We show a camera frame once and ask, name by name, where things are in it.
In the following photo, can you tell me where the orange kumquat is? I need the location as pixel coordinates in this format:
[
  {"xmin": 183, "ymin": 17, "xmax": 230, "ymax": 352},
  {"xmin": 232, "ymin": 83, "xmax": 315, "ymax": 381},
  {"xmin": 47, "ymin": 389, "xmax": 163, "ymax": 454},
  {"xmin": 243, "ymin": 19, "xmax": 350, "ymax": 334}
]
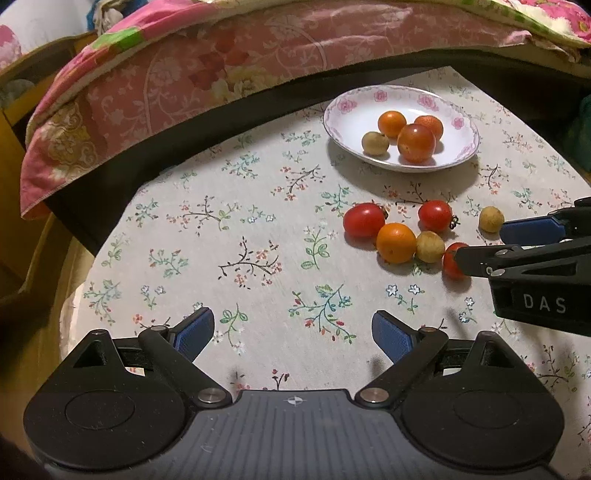
[
  {"xmin": 378, "ymin": 110, "xmax": 407, "ymax": 140},
  {"xmin": 415, "ymin": 115, "xmax": 444, "ymax": 142},
  {"xmin": 376, "ymin": 223, "xmax": 417, "ymax": 264}
]

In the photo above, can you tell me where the brown longan in plate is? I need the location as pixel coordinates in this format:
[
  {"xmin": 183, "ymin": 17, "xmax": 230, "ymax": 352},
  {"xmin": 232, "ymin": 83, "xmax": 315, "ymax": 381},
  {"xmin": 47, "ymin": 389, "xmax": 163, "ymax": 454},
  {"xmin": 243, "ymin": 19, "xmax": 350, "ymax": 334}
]
[{"xmin": 362, "ymin": 131, "xmax": 390, "ymax": 157}]

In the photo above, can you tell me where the red cherry tomato with stem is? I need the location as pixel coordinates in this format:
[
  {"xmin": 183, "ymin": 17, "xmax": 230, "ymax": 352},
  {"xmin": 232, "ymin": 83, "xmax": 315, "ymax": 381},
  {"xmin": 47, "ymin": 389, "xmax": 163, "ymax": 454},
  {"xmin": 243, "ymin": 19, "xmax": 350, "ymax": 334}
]
[{"xmin": 442, "ymin": 242, "xmax": 467, "ymax": 281}]

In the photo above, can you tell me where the pink floral bed sheet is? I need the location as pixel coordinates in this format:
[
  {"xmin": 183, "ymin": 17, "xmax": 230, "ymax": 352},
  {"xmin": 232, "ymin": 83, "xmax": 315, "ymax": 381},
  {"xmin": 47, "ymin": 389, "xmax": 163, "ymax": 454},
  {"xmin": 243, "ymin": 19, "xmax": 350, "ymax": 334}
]
[{"xmin": 19, "ymin": 0, "xmax": 532, "ymax": 220}]

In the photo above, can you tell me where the white floral plate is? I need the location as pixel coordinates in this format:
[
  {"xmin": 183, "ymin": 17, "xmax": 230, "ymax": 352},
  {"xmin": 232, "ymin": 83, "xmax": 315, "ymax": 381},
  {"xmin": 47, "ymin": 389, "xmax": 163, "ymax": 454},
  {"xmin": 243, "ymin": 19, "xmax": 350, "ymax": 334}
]
[{"xmin": 322, "ymin": 85, "xmax": 481, "ymax": 173}]

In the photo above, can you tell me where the red cherry tomato oval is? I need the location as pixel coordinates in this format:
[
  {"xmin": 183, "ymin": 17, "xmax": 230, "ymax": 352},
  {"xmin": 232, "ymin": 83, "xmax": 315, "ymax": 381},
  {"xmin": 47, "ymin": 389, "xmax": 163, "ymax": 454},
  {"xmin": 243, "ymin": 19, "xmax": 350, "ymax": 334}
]
[{"xmin": 342, "ymin": 202, "xmax": 388, "ymax": 239}]

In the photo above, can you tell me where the pink cloth covered item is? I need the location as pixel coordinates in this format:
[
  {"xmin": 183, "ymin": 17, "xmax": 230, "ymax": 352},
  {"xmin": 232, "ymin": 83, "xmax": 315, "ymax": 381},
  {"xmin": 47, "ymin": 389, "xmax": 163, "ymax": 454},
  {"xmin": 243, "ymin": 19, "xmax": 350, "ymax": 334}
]
[{"xmin": 0, "ymin": 25, "xmax": 22, "ymax": 70}]

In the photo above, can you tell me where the colourful patchwork quilt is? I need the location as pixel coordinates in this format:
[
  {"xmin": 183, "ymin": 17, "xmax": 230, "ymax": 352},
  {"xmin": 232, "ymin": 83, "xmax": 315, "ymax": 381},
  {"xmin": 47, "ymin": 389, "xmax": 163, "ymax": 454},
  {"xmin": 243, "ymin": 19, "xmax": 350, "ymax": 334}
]
[{"xmin": 68, "ymin": 1, "xmax": 590, "ymax": 73}]

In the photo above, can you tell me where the black bed frame edge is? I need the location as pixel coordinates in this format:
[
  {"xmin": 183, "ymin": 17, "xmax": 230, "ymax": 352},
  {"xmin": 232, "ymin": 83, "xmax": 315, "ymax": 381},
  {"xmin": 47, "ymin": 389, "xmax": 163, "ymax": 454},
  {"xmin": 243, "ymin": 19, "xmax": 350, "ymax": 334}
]
[{"xmin": 46, "ymin": 49, "xmax": 590, "ymax": 254}]

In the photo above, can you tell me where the wooden yellow cabinet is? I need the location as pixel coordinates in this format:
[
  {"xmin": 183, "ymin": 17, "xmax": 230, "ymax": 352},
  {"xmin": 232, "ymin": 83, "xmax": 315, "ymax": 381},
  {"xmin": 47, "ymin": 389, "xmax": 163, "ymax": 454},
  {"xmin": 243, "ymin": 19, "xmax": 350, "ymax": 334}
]
[{"xmin": 1, "ymin": 31, "xmax": 97, "ymax": 320}]

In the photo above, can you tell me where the large orange-red tomato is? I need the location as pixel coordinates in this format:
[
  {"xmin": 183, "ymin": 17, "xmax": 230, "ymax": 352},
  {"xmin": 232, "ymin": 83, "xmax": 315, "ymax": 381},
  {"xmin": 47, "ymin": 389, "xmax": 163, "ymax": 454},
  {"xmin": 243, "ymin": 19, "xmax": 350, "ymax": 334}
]
[{"xmin": 397, "ymin": 124, "xmax": 437, "ymax": 164}]

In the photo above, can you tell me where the bundle of clothes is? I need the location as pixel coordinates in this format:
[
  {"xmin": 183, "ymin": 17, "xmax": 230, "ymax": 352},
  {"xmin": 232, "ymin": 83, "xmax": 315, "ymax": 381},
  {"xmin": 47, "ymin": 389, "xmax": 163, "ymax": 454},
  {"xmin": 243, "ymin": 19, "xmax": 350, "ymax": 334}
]
[{"xmin": 86, "ymin": 0, "xmax": 145, "ymax": 36}]

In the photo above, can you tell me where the floral tablecloth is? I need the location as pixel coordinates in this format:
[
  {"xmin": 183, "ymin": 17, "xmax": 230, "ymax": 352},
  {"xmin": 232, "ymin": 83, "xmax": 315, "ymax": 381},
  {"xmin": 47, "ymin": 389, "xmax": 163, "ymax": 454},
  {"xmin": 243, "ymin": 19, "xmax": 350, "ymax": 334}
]
[{"xmin": 64, "ymin": 67, "xmax": 590, "ymax": 478}]

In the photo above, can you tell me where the red cherry tomato round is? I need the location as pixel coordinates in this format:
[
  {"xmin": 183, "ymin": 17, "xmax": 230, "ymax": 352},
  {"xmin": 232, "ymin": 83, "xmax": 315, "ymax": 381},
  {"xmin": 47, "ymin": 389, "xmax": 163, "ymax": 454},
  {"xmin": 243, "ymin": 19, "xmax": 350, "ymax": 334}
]
[{"xmin": 418, "ymin": 200, "xmax": 459, "ymax": 233}]

